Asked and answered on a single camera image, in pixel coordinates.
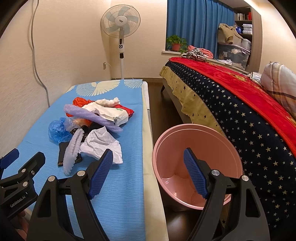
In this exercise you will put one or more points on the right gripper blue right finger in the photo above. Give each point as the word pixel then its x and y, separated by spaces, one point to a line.
pixel 197 171

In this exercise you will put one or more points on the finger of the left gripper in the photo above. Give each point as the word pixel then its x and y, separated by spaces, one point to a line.
pixel 9 158

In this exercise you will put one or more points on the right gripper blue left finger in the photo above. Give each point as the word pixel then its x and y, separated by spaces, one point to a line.
pixel 98 171

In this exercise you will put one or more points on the white foam net sleeve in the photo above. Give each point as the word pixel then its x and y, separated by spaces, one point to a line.
pixel 72 151

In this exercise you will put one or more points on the blue plastic bag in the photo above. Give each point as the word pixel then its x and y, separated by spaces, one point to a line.
pixel 57 132

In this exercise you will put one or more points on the clear plastic bag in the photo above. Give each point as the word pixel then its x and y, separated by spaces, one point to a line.
pixel 72 123

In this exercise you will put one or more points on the purple foam sheet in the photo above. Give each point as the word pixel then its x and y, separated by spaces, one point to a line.
pixel 83 113

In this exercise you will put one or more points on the red shiny wrapper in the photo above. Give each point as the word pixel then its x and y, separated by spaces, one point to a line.
pixel 130 112

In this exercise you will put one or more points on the white tissue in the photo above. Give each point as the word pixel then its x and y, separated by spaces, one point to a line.
pixel 109 103

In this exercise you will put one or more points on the orange red plastic bag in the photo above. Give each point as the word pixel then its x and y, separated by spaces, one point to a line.
pixel 80 102

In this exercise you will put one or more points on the white printed plastic bag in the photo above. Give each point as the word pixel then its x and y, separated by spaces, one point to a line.
pixel 118 116

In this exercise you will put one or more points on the pink plastic trash bin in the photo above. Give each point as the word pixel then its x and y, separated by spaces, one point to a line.
pixel 208 145

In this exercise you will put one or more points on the bed with star blanket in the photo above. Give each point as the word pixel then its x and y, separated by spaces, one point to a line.
pixel 265 157

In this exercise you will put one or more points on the red blanket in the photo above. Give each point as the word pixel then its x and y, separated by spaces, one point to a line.
pixel 250 93

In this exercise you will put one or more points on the zebra striped cloth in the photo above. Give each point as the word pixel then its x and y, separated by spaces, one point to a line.
pixel 195 54

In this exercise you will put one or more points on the pink folded clothes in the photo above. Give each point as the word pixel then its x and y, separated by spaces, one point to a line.
pixel 206 52

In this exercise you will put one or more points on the clear storage box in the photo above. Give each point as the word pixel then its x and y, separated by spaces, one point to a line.
pixel 238 55

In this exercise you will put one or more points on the striped pillow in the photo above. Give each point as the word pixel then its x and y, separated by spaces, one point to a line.
pixel 280 83

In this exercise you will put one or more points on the potted green plant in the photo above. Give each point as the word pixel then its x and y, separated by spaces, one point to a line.
pixel 176 44

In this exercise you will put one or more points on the beige jacket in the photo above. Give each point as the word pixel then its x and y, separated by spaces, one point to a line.
pixel 228 35

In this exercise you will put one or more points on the blue curtain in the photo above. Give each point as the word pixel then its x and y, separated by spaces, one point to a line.
pixel 197 21

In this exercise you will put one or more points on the white standing fan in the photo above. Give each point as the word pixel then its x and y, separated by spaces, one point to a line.
pixel 120 21

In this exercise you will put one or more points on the bookshelf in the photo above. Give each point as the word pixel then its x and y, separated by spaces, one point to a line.
pixel 248 20

